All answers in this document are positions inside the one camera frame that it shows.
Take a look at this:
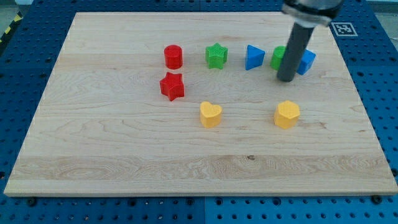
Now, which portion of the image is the yellow black hazard tape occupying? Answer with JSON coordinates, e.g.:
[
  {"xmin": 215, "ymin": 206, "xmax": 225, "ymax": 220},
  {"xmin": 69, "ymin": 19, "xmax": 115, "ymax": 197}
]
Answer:
[{"xmin": 1, "ymin": 11, "xmax": 23, "ymax": 44}]

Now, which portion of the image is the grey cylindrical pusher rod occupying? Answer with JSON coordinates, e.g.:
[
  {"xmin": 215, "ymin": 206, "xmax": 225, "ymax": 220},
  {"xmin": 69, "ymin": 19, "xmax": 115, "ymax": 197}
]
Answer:
[{"xmin": 277, "ymin": 22, "xmax": 314, "ymax": 82}]

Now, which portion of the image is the blue cube block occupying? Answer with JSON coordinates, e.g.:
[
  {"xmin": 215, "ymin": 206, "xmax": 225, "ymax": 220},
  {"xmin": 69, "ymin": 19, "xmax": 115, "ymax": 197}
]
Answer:
[{"xmin": 297, "ymin": 50, "xmax": 317, "ymax": 75}]

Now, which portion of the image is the red cylinder block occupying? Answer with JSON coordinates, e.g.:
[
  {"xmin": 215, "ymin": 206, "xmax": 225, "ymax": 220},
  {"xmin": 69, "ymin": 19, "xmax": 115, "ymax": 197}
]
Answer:
[{"xmin": 164, "ymin": 45, "xmax": 183, "ymax": 70}]

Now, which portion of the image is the green cylinder block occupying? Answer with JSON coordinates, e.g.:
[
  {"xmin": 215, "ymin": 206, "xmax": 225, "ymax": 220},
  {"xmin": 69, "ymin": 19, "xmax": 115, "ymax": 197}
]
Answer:
[{"xmin": 270, "ymin": 45, "xmax": 286, "ymax": 70}]

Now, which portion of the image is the green star block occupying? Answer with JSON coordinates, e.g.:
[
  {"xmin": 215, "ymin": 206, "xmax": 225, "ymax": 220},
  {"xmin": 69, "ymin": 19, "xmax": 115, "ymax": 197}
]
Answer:
[{"xmin": 205, "ymin": 43, "xmax": 228, "ymax": 70}]

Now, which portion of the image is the robot arm flange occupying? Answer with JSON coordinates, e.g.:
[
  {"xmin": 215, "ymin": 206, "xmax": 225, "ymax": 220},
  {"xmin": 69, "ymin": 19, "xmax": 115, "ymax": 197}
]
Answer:
[{"xmin": 282, "ymin": 0, "xmax": 344, "ymax": 28}]

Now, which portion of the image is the white fiducial marker tag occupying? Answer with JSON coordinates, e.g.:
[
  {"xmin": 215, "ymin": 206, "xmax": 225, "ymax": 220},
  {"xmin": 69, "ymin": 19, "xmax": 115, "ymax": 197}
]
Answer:
[{"xmin": 331, "ymin": 22, "xmax": 358, "ymax": 37}]

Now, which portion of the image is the yellow heart block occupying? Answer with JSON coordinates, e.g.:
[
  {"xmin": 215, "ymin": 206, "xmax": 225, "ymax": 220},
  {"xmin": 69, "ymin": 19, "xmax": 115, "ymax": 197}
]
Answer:
[{"xmin": 200, "ymin": 101, "xmax": 223, "ymax": 128}]

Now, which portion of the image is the wooden board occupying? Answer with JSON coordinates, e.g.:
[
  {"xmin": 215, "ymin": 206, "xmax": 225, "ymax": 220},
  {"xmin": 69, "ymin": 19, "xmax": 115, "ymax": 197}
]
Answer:
[{"xmin": 4, "ymin": 12, "xmax": 397, "ymax": 197}]

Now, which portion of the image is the yellow hexagon block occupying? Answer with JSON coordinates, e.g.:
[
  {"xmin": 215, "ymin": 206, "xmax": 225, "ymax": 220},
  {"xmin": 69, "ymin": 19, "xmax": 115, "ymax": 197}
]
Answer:
[{"xmin": 274, "ymin": 100, "xmax": 300, "ymax": 129}]

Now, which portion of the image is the red star block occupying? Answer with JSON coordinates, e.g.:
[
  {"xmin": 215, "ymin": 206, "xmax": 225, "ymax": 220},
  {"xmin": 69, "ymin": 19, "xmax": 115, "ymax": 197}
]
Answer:
[{"xmin": 159, "ymin": 72, "xmax": 185, "ymax": 101}]

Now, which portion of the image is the blue triangle block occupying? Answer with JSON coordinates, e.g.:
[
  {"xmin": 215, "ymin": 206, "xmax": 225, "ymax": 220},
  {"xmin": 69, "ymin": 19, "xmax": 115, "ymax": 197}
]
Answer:
[{"xmin": 245, "ymin": 45, "xmax": 266, "ymax": 70}]

